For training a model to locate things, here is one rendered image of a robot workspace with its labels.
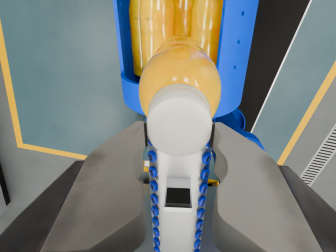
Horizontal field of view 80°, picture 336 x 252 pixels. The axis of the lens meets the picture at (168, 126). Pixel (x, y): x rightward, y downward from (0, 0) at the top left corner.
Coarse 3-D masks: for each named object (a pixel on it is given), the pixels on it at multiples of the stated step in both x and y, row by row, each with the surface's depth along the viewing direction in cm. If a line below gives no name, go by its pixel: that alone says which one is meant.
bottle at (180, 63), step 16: (160, 48) 20; (176, 48) 16; (192, 48) 16; (160, 64) 14; (176, 64) 14; (192, 64) 14; (208, 64) 15; (144, 80) 15; (160, 80) 14; (176, 80) 13; (192, 80) 13; (208, 80) 14; (144, 96) 15; (208, 96) 14; (144, 112) 16
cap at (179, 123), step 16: (160, 96) 12; (176, 96) 11; (192, 96) 11; (160, 112) 11; (176, 112) 11; (192, 112) 11; (208, 112) 11; (160, 128) 12; (176, 128) 12; (192, 128) 12; (208, 128) 11; (160, 144) 12; (176, 144) 12; (192, 144) 12
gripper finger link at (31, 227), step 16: (80, 160) 9; (64, 176) 8; (48, 192) 7; (64, 192) 7; (32, 208) 6; (48, 208) 6; (16, 224) 6; (32, 224) 6; (48, 224) 6; (0, 240) 6; (16, 240) 6; (32, 240) 6
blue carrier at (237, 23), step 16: (112, 0) 40; (128, 0) 46; (224, 0) 30; (240, 0) 31; (256, 0) 34; (128, 16) 47; (224, 16) 31; (240, 16) 32; (128, 32) 48; (224, 32) 32; (240, 32) 34; (128, 48) 49; (224, 48) 33; (240, 48) 36; (128, 64) 50; (224, 64) 35; (240, 64) 37; (128, 80) 41; (224, 80) 36; (240, 80) 40; (128, 96) 42; (224, 96) 38; (240, 96) 43; (224, 112) 40
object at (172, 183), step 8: (168, 184) 81; (176, 184) 81; (184, 184) 81; (168, 192) 75; (176, 192) 75; (184, 192) 75; (168, 200) 72; (176, 200) 72; (184, 200) 72; (168, 208) 72; (176, 208) 72; (184, 208) 71
